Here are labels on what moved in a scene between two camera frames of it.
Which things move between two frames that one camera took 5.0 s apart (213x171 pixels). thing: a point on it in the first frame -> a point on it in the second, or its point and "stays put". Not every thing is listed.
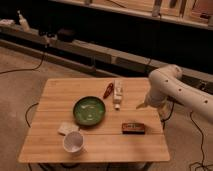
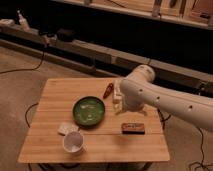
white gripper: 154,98 -> 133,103
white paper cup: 73,141 stays put
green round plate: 89,110 stays put
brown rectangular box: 133,128 stays put
